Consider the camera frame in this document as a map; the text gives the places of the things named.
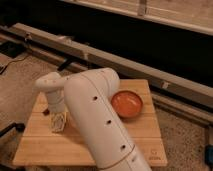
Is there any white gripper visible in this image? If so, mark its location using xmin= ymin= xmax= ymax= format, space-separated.
xmin=45 ymin=90 xmax=67 ymax=131

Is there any white sponge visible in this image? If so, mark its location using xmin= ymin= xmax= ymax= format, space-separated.
xmin=53 ymin=112 xmax=64 ymax=133

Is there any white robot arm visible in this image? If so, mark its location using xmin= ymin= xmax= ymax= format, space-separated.
xmin=35 ymin=68 xmax=152 ymax=171

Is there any red chili pepper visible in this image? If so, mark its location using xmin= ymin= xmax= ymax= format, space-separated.
xmin=43 ymin=109 xmax=50 ymax=116

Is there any wooden cutting board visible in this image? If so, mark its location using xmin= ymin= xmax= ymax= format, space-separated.
xmin=13 ymin=79 xmax=168 ymax=167

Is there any orange bowl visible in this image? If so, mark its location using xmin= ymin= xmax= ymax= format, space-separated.
xmin=111 ymin=90 xmax=143 ymax=118

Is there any blue object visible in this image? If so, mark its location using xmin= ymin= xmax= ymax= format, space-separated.
xmin=205 ymin=145 xmax=213 ymax=167

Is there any black cable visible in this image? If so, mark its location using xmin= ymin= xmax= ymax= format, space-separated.
xmin=0 ymin=53 xmax=31 ymax=75

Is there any long metal rail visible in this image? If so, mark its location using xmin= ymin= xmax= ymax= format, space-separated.
xmin=0 ymin=22 xmax=213 ymax=124

